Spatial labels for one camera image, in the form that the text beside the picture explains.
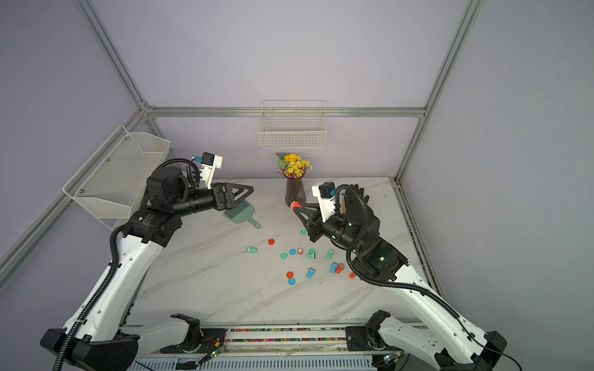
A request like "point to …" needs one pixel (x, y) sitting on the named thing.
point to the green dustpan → (242, 212)
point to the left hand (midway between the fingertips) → (245, 193)
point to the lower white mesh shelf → (123, 217)
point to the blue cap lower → (291, 281)
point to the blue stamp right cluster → (333, 267)
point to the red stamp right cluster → (339, 269)
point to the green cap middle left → (284, 256)
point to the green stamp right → (329, 253)
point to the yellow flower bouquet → (292, 165)
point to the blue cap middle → (292, 251)
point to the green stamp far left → (252, 250)
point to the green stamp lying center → (311, 256)
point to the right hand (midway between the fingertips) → (299, 211)
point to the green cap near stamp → (312, 250)
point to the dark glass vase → (295, 191)
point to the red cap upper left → (271, 242)
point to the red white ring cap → (300, 251)
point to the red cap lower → (290, 275)
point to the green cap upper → (303, 232)
